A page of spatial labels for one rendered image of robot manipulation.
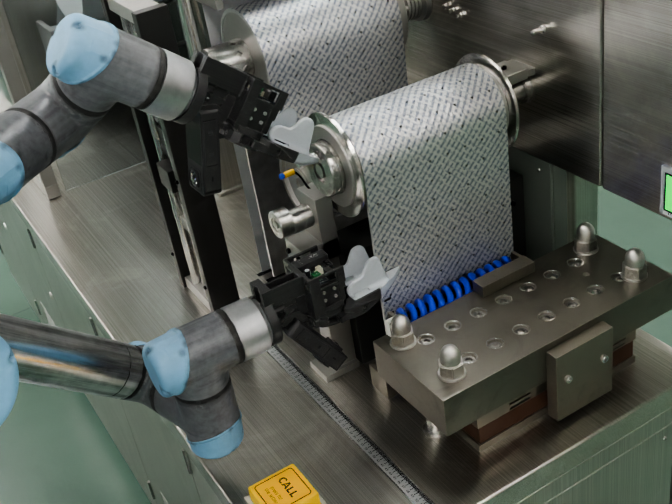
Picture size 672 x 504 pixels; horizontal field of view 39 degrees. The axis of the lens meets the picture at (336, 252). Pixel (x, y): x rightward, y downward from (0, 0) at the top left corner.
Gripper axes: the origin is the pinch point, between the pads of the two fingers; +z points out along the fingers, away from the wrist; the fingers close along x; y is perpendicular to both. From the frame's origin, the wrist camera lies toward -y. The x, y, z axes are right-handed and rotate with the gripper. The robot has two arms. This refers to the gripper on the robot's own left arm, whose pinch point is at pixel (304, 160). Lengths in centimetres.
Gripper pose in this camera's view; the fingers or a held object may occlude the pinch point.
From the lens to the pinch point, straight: 123.2
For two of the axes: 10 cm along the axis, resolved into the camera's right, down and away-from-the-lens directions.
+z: 7.4, 2.4, 6.2
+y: 4.3, -8.9, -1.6
